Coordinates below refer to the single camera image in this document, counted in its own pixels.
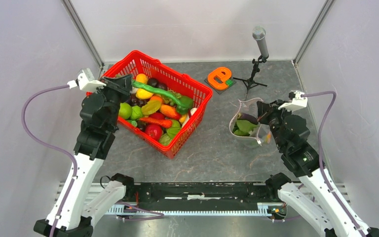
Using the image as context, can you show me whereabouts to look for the grey microphone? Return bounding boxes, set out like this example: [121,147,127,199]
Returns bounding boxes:
[252,26,269,59]

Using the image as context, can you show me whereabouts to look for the orange letter e block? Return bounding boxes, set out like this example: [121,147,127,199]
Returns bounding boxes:
[207,67,233,92]

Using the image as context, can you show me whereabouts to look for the yellow toy starfruit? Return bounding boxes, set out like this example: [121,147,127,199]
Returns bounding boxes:
[141,100,162,116]

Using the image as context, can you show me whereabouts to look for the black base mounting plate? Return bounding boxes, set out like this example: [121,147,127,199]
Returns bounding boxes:
[120,182,281,211]

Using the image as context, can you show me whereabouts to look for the red plastic shopping basket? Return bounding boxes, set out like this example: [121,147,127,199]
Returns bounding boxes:
[101,50,213,159]

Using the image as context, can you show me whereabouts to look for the dark red passion fruit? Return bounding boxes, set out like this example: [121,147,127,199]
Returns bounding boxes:
[156,83,168,91]

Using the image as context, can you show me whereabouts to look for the red toy pomegranate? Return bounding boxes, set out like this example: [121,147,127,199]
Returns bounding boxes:
[149,112,165,119]

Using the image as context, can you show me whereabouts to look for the clear dotted zip bag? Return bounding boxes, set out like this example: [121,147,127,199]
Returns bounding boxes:
[228,98,272,148]

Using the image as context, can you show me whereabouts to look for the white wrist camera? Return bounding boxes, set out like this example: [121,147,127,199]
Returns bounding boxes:
[67,68,106,93]
[278,90,308,112]

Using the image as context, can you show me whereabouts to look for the dark avocado toy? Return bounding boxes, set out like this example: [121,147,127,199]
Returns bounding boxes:
[147,78,159,87]

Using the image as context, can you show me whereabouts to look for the green toy leafy vegetable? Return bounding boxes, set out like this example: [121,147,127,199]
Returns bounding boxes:
[232,119,259,137]

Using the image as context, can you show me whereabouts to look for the green toy apple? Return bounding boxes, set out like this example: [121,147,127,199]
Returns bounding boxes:
[118,103,132,120]

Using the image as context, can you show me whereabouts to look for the green toy bell pepper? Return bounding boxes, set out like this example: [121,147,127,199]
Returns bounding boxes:
[176,96,194,115]

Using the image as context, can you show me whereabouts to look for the orange yellow round fruit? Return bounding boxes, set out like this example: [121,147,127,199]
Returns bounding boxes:
[135,73,149,84]

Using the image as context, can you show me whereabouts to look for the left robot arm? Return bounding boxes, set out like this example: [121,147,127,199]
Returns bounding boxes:
[34,73,135,237]

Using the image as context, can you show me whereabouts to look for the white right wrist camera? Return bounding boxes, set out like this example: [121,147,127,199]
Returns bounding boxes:
[278,90,308,112]

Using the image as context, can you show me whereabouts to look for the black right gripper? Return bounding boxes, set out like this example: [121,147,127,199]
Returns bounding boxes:
[256,98,293,150]

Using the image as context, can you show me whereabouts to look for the yellow toy lemon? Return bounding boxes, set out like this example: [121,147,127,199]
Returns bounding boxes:
[135,88,154,100]

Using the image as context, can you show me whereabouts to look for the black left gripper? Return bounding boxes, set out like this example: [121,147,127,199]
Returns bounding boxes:
[94,73,134,130]

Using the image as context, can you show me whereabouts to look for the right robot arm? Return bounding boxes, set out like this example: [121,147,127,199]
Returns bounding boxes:
[257,100,379,237]

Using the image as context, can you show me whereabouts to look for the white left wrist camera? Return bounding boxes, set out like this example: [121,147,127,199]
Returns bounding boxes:
[67,68,106,93]

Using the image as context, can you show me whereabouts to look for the dark purple toy grapes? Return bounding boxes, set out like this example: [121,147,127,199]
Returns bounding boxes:
[128,94,149,107]

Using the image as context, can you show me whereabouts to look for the purple toy eggplant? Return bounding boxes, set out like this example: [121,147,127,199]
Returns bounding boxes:
[236,113,258,125]

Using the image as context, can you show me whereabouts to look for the black microphone tripod stand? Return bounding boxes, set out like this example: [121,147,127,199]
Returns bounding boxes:
[233,55,268,98]

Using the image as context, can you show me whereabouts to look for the light green toy cabbage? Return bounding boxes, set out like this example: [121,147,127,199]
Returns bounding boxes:
[130,106,144,120]

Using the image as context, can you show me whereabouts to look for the red toy apple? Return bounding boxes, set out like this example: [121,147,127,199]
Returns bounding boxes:
[144,124,163,141]

